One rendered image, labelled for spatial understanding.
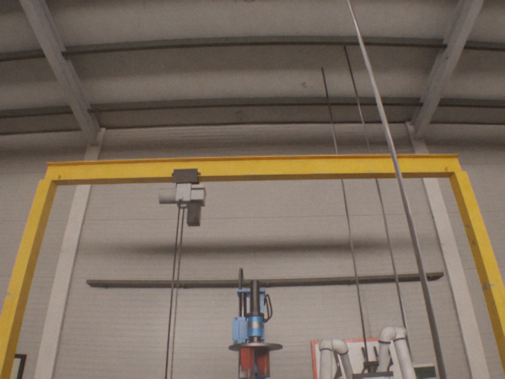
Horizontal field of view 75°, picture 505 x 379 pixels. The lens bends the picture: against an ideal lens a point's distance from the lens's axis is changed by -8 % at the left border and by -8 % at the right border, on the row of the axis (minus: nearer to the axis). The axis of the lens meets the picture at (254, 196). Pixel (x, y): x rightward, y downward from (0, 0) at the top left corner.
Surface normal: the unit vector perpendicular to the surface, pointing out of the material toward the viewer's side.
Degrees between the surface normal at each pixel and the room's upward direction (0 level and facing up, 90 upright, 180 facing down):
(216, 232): 90
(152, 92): 173
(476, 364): 90
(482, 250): 90
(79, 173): 90
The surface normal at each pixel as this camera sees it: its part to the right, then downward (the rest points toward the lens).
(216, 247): -0.01, -0.49
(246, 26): 0.01, 0.81
